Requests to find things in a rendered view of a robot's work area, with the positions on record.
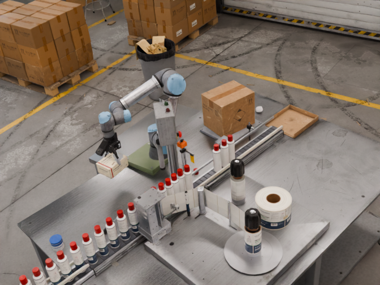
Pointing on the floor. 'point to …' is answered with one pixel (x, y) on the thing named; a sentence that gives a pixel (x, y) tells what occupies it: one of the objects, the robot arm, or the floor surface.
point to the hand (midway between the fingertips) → (111, 162)
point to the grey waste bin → (149, 68)
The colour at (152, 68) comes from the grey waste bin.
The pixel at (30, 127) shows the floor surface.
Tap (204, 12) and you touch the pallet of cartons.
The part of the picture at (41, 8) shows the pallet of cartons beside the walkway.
